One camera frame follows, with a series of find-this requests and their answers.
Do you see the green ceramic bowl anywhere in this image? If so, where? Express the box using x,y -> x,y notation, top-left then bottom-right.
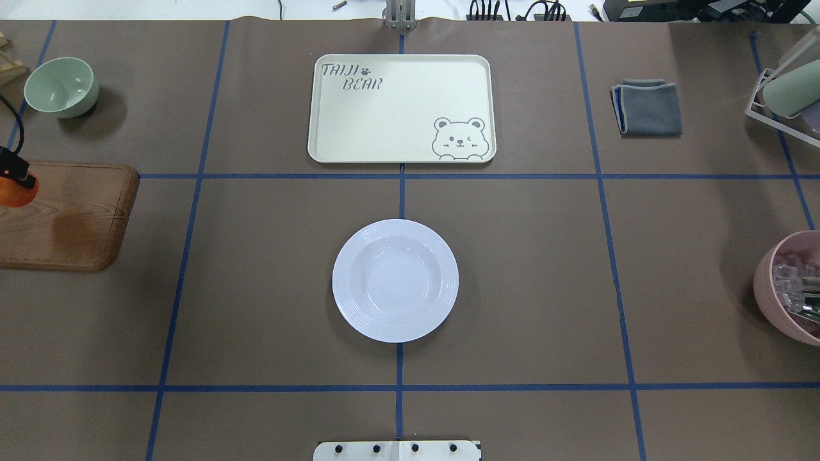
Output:
24,56 -> 100,118

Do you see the aluminium camera post clamp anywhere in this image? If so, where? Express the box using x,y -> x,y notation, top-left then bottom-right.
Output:
382,0 -> 418,31

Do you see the orange fruit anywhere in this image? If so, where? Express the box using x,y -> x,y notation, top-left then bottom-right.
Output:
1,175 -> 39,208

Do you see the wooden cutting board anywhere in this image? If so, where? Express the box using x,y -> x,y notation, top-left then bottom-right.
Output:
1,161 -> 140,272

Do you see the cream bear print tray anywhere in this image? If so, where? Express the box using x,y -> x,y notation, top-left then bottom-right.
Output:
307,54 -> 497,164

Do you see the folded grey cloth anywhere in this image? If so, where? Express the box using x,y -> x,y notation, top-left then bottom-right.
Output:
610,79 -> 683,137

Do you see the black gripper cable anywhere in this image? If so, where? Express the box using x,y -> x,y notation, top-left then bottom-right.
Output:
0,95 -> 25,156

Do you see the white round plate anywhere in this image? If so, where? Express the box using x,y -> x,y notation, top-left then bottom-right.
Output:
331,219 -> 460,343

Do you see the white wire cup rack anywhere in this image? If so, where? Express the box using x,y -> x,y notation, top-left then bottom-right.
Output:
745,26 -> 820,149

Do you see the wooden dish rack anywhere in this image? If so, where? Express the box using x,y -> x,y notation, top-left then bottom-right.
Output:
1,33 -> 28,86

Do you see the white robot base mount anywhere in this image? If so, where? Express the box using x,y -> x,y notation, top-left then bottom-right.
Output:
313,440 -> 482,460

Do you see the pink bowl with ice cubes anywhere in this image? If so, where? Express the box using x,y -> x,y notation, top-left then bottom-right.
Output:
753,230 -> 819,346

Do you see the pale green cup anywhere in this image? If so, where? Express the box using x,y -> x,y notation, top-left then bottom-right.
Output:
762,60 -> 819,117

